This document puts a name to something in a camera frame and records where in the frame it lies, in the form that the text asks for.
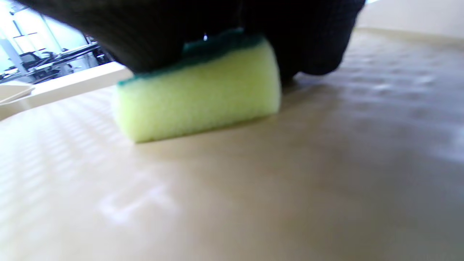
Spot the person's right hand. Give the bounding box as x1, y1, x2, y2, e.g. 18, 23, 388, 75
14, 0, 366, 78

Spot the yellow and green sponge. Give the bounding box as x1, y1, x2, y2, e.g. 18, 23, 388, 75
115, 29, 282, 143

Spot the brown plastic food tray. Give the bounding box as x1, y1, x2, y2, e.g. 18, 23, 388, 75
0, 2, 464, 261

